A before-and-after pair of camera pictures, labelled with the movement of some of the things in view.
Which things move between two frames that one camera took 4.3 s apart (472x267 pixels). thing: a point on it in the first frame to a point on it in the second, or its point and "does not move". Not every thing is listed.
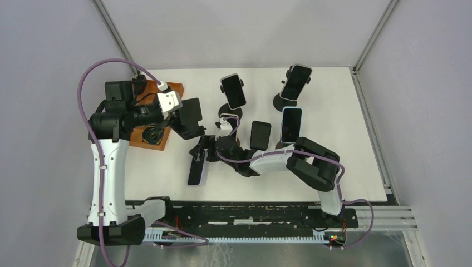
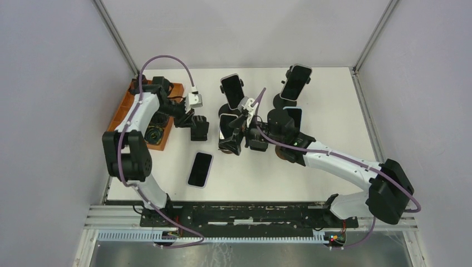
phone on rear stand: [234, 91] does not move
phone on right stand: [295, 82] does not move
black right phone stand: [279, 102] does not move
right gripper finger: [197, 151] to [233, 144]
